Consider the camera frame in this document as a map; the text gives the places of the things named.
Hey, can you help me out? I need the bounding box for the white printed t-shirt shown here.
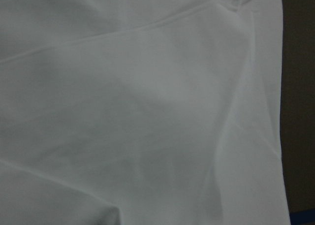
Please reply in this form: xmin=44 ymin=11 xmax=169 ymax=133
xmin=0 ymin=0 xmax=290 ymax=225

